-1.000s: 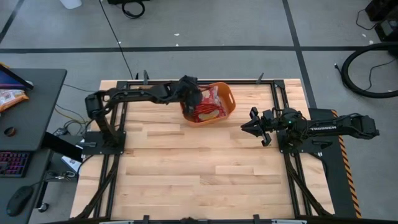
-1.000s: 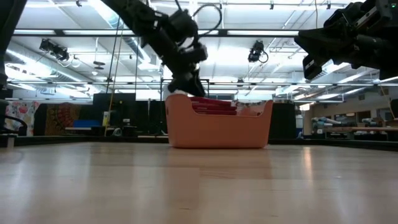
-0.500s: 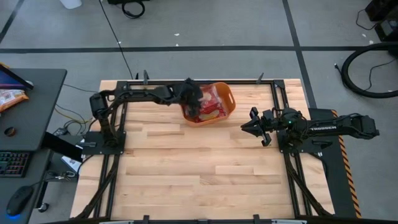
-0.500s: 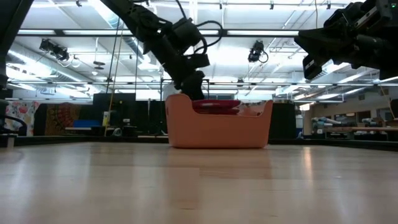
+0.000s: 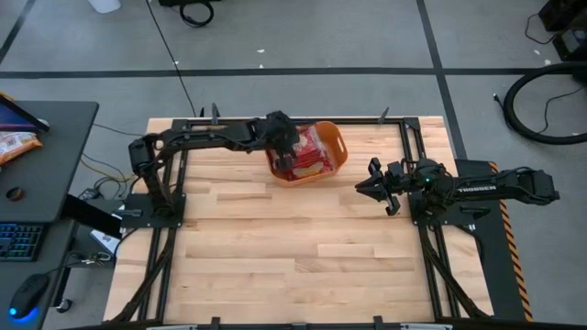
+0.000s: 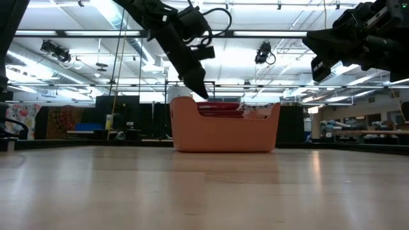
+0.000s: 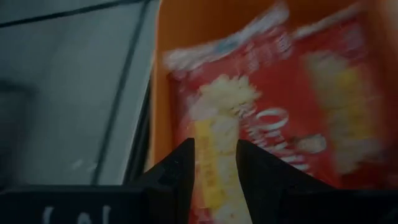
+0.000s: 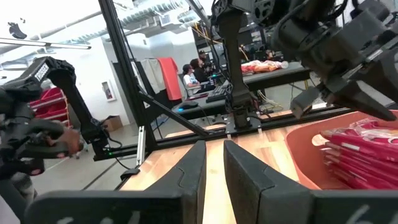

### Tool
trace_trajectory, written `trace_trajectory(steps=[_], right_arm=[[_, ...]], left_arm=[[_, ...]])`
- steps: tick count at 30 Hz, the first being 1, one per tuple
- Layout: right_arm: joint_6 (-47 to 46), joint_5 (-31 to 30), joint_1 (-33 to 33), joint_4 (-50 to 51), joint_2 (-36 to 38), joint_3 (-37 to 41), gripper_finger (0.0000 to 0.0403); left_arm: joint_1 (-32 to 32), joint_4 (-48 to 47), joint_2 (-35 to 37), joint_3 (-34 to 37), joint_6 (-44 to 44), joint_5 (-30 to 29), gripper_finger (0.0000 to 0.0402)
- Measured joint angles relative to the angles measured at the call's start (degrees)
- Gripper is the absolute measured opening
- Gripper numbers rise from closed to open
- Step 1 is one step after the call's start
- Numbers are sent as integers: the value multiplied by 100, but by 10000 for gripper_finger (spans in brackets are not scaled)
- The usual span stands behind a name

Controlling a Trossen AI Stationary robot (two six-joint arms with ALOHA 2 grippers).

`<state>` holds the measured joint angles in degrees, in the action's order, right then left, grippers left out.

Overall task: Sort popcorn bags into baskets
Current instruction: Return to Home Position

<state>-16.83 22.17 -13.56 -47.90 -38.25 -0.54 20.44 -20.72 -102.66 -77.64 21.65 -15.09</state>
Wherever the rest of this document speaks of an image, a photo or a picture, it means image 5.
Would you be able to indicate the black mat with hazard stripe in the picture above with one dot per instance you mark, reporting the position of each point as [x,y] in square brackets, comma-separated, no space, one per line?
[493,256]

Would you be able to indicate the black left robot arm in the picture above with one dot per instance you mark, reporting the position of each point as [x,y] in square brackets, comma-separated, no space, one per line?
[206,135]

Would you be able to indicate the backlit keyboard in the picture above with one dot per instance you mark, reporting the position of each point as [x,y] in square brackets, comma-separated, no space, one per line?
[20,240]

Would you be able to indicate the black caster wheel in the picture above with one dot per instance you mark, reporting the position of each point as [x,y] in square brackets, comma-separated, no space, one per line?
[64,306]

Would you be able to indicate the orange plastic basket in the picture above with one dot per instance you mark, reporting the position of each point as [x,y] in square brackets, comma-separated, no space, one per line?
[337,137]

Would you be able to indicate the black desk foot bar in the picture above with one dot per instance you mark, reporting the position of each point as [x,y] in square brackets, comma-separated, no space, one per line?
[91,215]

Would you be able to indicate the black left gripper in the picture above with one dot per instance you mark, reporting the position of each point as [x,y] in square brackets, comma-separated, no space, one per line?
[282,130]

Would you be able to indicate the black computer mouse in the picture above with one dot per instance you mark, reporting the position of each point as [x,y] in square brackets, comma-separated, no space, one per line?
[28,293]

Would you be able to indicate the black desk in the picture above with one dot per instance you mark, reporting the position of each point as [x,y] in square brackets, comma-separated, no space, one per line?
[46,151]

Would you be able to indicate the computer monitor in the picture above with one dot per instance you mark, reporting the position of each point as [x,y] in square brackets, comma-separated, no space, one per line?
[18,117]

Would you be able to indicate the white booklet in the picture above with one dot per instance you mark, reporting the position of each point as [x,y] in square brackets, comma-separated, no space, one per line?
[104,240]

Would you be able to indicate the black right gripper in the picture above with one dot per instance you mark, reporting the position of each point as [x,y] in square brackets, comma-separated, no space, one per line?
[396,181]

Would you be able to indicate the small round black object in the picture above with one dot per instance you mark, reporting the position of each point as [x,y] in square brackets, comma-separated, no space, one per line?
[15,194]

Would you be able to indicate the black equipment case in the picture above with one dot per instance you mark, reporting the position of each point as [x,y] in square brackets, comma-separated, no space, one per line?
[571,32]

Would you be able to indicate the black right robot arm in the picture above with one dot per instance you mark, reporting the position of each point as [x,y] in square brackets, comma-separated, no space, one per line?
[481,188]

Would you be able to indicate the orange snack bag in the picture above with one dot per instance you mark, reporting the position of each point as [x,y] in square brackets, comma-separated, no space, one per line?
[16,144]

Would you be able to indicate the white bucket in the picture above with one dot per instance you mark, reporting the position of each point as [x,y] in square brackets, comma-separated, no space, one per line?
[104,4]

